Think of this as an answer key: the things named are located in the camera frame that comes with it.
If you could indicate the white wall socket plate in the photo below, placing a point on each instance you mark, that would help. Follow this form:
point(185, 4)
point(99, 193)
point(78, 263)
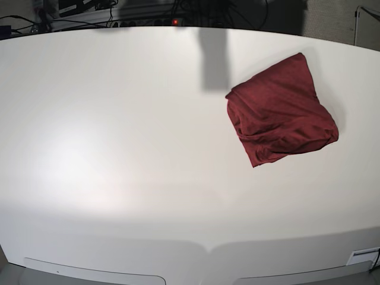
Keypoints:
point(363, 256)

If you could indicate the dark red long-sleeve shirt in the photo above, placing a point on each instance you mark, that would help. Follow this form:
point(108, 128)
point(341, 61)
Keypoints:
point(277, 113)

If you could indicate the black power strip red switch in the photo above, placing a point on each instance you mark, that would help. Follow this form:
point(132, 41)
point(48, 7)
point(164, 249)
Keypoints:
point(148, 22)

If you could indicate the white metal stand frame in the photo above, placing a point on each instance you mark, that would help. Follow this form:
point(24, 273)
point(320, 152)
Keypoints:
point(360, 10)

